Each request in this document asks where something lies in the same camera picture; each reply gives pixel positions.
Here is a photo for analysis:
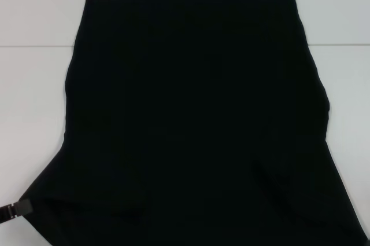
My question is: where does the black shirt with FREE print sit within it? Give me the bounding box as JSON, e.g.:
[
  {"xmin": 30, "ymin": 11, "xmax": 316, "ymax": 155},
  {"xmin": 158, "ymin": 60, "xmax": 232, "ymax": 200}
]
[{"xmin": 17, "ymin": 0, "xmax": 370, "ymax": 246}]

